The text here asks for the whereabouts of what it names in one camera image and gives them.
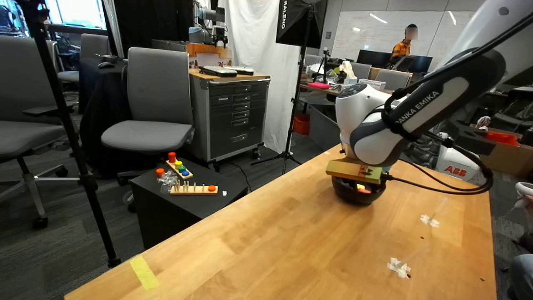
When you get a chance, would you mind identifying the yellow tape strip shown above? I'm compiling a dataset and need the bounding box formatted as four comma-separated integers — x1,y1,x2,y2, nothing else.
129,254,162,293

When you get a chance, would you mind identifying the white ABB robot base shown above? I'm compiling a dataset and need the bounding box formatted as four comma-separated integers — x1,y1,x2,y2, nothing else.
433,141,487,186

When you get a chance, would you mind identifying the red object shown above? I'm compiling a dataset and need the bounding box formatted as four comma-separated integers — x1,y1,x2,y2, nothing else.
487,128,522,148

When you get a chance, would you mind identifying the person in orange shirt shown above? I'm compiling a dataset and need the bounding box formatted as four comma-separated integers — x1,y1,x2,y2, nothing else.
390,21,420,61

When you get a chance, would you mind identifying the yellow-green wrist camera mount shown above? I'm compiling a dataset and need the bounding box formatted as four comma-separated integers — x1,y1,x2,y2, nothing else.
325,158,387,186

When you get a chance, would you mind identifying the flat grey device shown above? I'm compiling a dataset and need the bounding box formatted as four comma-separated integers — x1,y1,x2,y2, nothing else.
199,63,257,78

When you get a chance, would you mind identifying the black panel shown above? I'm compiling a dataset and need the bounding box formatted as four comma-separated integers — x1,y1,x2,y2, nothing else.
114,0,197,56

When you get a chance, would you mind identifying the white backdrop curtain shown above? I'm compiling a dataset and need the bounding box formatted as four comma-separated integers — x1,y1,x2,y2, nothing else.
224,0,305,156

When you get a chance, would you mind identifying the black monitor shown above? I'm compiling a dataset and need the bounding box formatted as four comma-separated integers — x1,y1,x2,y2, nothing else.
357,48,393,69
395,53,435,76

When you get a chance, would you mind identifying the wooden box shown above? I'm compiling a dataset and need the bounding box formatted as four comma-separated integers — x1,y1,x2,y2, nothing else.
185,39,232,71

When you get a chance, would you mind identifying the small black tripod camera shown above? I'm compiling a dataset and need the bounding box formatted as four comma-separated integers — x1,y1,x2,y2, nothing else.
312,46,333,84

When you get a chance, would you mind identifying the wooden block toy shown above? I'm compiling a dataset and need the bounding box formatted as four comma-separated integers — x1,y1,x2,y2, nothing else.
167,181,222,198

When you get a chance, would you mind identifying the clear plastic bag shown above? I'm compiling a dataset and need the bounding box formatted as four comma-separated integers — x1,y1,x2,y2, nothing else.
154,164,180,189

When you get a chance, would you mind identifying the red bucket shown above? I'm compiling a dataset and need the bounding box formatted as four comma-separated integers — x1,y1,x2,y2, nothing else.
292,111,312,136

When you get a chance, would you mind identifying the black light stand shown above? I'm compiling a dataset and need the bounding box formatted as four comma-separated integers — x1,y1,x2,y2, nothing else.
250,44,307,168

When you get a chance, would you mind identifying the colourful peg toy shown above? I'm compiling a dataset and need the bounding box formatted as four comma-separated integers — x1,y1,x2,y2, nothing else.
165,149,195,181

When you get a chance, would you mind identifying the grey metal drawer cabinet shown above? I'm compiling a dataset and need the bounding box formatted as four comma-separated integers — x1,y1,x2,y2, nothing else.
189,68,274,166

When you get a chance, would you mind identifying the cardboard box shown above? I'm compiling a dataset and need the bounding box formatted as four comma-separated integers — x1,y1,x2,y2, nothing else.
480,139,533,179

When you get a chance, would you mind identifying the black tripod stand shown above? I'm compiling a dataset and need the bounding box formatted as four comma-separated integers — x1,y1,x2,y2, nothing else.
15,0,124,269

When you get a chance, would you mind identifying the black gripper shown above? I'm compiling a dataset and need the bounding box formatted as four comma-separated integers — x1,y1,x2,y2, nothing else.
338,179,383,196

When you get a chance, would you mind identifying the black bowl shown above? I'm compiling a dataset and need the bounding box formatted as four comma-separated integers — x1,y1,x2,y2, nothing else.
332,176,388,208

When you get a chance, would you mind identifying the black softbox light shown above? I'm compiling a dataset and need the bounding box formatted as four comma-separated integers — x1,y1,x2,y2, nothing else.
275,0,330,49

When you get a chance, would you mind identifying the white cross piece with stick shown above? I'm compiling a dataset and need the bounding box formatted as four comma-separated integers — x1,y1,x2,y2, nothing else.
387,254,413,281

